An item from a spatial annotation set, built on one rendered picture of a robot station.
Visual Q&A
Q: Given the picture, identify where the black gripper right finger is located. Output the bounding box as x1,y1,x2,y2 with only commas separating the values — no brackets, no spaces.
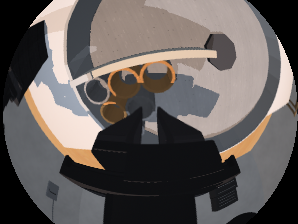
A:
157,107,205,144

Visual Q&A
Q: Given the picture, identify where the bronze bushing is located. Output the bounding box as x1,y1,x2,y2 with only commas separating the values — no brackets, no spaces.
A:
139,60,175,93
108,65,141,99
100,94,128,124

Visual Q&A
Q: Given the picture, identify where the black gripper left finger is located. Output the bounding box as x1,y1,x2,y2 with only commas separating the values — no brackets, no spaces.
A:
95,107,143,144

